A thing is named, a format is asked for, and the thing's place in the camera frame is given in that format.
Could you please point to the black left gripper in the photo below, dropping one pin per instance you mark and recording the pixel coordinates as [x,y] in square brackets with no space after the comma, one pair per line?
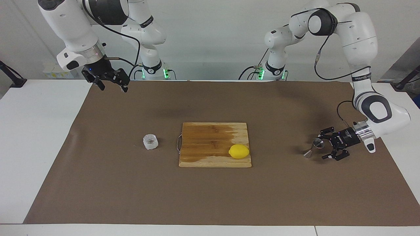
[346,138]

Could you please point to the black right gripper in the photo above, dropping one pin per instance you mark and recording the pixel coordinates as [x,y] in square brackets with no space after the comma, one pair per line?
[98,70]

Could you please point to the steel double jigger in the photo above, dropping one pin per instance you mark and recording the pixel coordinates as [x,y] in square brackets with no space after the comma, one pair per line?
[308,153]

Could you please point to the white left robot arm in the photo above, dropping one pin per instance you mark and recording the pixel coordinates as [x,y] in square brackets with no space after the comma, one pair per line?
[357,36]

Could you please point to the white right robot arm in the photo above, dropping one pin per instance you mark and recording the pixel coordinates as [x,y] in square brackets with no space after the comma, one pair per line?
[69,23]

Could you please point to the white background box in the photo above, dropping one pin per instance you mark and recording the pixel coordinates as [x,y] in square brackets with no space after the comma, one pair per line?
[52,71]

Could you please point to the blue object at table edge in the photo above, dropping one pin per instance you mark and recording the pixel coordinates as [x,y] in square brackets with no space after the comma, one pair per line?
[417,101]

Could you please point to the black clamp stand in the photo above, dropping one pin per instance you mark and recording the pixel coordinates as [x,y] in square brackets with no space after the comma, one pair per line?
[14,80]
[405,80]

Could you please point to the yellow lemon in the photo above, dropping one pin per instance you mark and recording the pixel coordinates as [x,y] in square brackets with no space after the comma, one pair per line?
[239,151]

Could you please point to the wooden cutting board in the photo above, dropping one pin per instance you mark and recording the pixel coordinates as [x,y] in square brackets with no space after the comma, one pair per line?
[203,144]

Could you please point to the brown table mat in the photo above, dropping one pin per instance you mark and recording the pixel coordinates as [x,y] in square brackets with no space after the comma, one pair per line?
[131,193]

